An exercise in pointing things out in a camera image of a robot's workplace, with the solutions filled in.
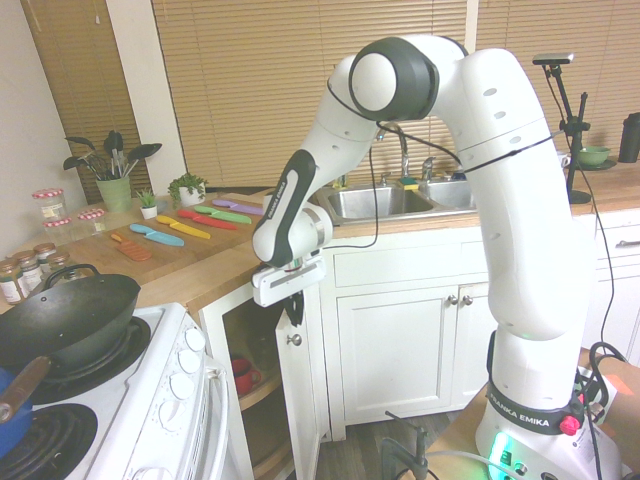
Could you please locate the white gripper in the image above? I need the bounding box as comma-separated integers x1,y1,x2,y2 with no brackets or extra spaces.
251,258,327,329

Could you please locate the white sink cabinet door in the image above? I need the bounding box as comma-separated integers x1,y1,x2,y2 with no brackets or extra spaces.
456,281,497,407
335,286,460,425

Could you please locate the white sink base cabinet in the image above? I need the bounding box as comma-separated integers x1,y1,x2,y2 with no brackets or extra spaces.
319,219,501,442

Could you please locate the white drawer cabinet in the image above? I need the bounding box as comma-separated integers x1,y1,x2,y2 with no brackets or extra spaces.
579,212,640,367

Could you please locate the red ceramic mug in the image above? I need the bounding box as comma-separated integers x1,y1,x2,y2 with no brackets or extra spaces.
230,356,263,397

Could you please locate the wooden lazy susan shelf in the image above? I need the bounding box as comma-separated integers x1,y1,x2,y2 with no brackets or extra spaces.
248,438,295,480
236,368,284,412

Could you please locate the green knife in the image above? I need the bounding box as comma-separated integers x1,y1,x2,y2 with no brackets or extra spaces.
193,204,253,225

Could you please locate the purple knife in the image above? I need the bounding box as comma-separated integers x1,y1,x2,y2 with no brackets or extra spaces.
211,198,264,217

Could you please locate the red knife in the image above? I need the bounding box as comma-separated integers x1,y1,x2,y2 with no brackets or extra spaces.
177,208,238,232

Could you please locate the stainless steel double sink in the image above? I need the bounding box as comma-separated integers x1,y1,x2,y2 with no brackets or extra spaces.
316,176,480,227

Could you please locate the yellow knife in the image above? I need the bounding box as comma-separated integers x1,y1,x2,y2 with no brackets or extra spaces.
155,214,208,240

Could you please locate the wooden cutting board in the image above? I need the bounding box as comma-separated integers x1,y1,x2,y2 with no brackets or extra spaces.
63,195,267,287

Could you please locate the blue knife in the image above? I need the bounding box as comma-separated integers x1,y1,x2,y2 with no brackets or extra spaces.
129,222,186,248

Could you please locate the leafy plant white pot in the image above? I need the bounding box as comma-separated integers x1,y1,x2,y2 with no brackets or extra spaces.
166,172,210,209

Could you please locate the orange knife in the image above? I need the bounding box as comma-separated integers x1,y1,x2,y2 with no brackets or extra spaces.
110,232,153,263

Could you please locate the white electric stove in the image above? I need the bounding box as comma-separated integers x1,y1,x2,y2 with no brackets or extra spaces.
0,301,242,480

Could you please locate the small succulent white pot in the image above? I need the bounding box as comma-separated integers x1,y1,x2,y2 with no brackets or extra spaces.
135,186,161,221

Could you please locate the black coil burner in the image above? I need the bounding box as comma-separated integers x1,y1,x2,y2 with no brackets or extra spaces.
0,403,99,480
27,316,152,404

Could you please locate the black table clamp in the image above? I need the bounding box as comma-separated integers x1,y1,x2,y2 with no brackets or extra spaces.
381,409,432,480

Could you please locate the chrome faucet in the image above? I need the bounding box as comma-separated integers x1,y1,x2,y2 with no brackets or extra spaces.
380,123,412,182

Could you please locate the green utensil holder cup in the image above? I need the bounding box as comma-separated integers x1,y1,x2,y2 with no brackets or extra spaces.
95,175,133,214

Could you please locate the black kitchen utensil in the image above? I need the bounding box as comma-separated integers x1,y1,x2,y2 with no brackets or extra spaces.
103,130,125,180
62,135,107,181
122,142,164,179

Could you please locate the glass jar checkered lid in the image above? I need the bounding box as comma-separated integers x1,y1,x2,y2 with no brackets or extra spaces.
42,216,74,247
31,187,67,224
76,208,108,237

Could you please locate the wooden window blind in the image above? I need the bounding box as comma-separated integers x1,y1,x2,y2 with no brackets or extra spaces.
476,0,640,151
19,0,152,206
151,0,470,190

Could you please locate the spice jar brown lid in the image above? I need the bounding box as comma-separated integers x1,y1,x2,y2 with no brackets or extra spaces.
0,258,24,307
33,242,58,274
46,251,72,281
11,249,42,297

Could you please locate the green bowl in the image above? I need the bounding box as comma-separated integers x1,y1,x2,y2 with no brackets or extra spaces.
576,145,613,169

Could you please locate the dark plate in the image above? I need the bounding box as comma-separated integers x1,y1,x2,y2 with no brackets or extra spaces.
574,158,619,172

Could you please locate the black tumbler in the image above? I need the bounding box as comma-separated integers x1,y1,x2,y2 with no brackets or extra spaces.
617,111,640,164

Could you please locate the white corner cabinet frame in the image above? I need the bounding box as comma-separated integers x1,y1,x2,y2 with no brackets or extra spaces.
196,279,332,480

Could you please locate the white oven door handle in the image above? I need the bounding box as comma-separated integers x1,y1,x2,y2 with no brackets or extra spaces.
203,355,235,480

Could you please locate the black wok wooden handle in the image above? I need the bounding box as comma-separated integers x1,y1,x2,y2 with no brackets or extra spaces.
0,263,143,426

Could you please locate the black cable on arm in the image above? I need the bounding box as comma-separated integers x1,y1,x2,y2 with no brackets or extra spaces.
326,78,557,250

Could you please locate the black camera cable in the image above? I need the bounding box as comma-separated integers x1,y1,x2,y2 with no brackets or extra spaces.
567,148,617,351

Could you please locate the black camera stand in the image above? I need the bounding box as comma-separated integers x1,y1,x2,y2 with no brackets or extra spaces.
544,64,595,206

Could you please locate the black exterior camera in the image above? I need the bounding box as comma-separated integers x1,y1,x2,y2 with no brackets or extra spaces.
531,50,576,67

